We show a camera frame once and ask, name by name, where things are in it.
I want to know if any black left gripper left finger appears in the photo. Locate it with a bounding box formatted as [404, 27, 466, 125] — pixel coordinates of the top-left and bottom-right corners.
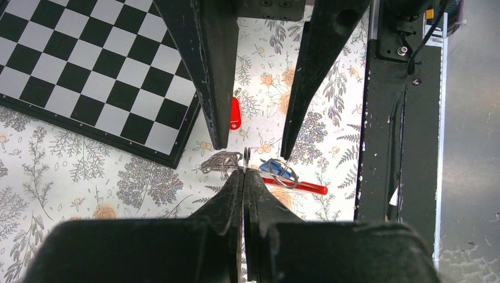
[24, 170, 244, 282]

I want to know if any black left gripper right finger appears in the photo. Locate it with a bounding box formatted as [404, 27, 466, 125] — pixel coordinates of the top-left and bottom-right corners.
[242, 170, 440, 282]

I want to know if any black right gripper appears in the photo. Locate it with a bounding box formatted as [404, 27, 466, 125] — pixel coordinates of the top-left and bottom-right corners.
[154, 0, 371, 160]

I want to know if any key with blue tag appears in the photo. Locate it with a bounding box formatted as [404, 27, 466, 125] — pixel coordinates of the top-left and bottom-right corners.
[259, 158, 298, 189]

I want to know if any metal keyring holder red handle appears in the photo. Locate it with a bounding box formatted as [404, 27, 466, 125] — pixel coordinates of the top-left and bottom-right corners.
[198, 147, 328, 195]

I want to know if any key with red tag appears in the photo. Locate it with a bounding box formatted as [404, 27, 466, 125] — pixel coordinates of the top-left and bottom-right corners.
[229, 88, 242, 130]

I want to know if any black white chessboard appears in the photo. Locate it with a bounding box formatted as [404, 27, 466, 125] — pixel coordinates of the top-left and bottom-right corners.
[1, 0, 200, 168]

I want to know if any floral patterned table mat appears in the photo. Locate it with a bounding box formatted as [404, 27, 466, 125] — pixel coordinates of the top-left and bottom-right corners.
[1, 6, 369, 282]

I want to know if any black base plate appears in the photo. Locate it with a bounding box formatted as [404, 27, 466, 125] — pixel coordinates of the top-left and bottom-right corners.
[353, 0, 448, 259]

